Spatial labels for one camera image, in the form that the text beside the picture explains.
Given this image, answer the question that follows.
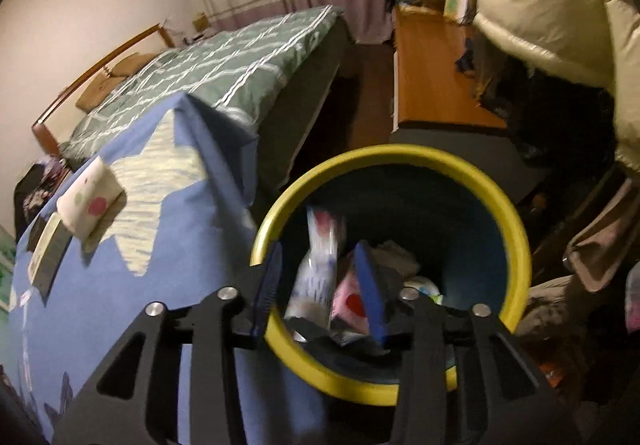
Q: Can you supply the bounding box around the blue printed tablecloth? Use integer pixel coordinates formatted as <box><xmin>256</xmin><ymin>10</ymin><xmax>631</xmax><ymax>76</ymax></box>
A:
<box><xmin>7</xmin><ymin>94</ymin><xmax>333</xmax><ymax>445</ymax></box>

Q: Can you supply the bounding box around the brown pillow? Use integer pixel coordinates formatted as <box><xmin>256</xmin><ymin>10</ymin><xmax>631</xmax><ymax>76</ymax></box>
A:
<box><xmin>75</xmin><ymin>74</ymin><xmax>122</xmax><ymax>114</ymax></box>
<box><xmin>111</xmin><ymin>52</ymin><xmax>157</xmax><ymax>79</ymax></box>

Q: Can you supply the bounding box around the pink milk carton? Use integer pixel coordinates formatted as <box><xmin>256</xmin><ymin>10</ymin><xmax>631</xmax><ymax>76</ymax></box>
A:
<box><xmin>330</xmin><ymin>259</ymin><xmax>383</xmax><ymax>338</ymax></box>

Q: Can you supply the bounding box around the white green flat box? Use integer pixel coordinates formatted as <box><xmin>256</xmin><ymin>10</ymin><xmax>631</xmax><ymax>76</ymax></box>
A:
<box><xmin>27</xmin><ymin>214</ymin><xmax>72</xmax><ymax>287</ymax></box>

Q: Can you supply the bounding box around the wooden bed headboard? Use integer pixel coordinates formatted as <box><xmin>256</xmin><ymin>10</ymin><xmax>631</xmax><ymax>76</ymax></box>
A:
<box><xmin>31</xmin><ymin>22</ymin><xmax>177</xmax><ymax>157</ymax></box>

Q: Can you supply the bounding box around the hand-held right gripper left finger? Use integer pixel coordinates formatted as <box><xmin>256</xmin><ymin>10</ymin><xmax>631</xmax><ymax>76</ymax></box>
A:
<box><xmin>52</xmin><ymin>240</ymin><xmax>284</xmax><ymax>445</ymax></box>

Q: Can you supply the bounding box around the white green wrapper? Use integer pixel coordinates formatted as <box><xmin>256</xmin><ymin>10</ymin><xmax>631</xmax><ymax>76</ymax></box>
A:
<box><xmin>404</xmin><ymin>275</ymin><xmax>445</xmax><ymax>308</ymax></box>

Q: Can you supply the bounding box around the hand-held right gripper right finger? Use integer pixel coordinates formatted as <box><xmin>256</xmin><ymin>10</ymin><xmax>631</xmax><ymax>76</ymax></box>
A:
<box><xmin>352</xmin><ymin>240</ymin><xmax>582</xmax><ymax>445</ymax></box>

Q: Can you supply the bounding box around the yellow rimmed trash bin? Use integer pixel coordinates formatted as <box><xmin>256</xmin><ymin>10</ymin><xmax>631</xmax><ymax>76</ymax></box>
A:
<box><xmin>249</xmin><ymin>144</ymin><xmax>532</xmax><ymax>407</ymax></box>

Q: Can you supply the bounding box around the bed with green duvet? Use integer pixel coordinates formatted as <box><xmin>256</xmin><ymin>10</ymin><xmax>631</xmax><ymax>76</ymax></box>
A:
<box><xmin>60</xmin><ymin>5</ymin><xmax>347</xmax><ymax>167</ymax></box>

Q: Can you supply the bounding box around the dotted white paper cup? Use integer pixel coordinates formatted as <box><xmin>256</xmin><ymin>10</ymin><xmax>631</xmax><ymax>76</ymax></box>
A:
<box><xmin>56</xmin><ymin>158</ymin><xmax>126</xmax><ymax>239</ymax></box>

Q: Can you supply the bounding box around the white supplement bottle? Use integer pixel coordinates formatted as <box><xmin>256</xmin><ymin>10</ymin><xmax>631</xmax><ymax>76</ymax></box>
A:
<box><xmin>284</xmin><ymin>206</ymin><xmax>348</xmax><ymax>328</ymax></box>

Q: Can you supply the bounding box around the cream puffer jacket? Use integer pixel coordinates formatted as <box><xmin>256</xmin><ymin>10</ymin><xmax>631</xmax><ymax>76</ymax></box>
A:
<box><xmin>471</xmin><ymin>0</ymin><xmax>640</xmax><ymax>172</ymax></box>

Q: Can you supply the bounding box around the white paper towel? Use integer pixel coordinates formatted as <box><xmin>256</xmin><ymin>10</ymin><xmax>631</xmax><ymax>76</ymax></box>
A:
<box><xmin>369</xmin><ymin>239</ymin><xmax>422</xmax><ymax>278</ymax></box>

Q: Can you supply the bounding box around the wooden desk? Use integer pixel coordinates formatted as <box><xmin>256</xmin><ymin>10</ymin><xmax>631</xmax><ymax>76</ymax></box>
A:
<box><xmin>391</xmin><ymin>5</ymin><xmax>509</xmax><ymax>134</ymax></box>

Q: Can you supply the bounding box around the beige cloth bag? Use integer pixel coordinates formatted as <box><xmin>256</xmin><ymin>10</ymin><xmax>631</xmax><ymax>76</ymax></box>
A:
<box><xmin>517</xmin><ymin>174</ymin><xmax>640</xmax><ymax>343</ymax></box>

